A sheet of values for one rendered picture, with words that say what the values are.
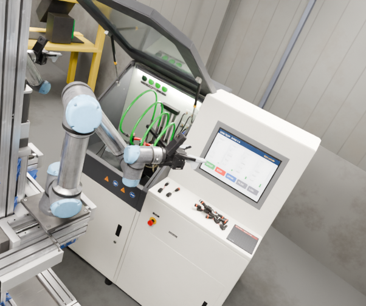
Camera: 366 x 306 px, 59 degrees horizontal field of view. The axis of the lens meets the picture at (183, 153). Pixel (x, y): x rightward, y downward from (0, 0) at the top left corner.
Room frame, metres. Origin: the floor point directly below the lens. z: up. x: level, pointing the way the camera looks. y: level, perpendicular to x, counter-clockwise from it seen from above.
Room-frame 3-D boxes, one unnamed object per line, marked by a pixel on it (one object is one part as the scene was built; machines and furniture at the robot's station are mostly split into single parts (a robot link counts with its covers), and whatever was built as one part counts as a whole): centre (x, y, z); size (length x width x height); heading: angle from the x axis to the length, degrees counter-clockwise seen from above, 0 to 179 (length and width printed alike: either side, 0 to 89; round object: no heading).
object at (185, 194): (1.54, -0.25, 0.96); 0.70 x 0.22 x 0.03; 71
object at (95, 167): (1.69, 0.44, 0.87); 0.62 x 0.04 x 0.16; 71
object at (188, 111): (2.08, 0.04, 1.20); 0.13 x 0.03 x 0.31; 71
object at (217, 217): (1.53, -0.29, 1.01); 0.23 x 0.11 x 0.06; 71
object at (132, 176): (1.17, 0.18, 1.34); 0.11 x 0.08 x 0.11; 35
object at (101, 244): (1.68, 0.44, 0.44); 0.65 x 0.02 x 0.68; 71
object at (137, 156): (1.15, 0.17, 1.43); 0.11 x 0.08 x 0.09; 125
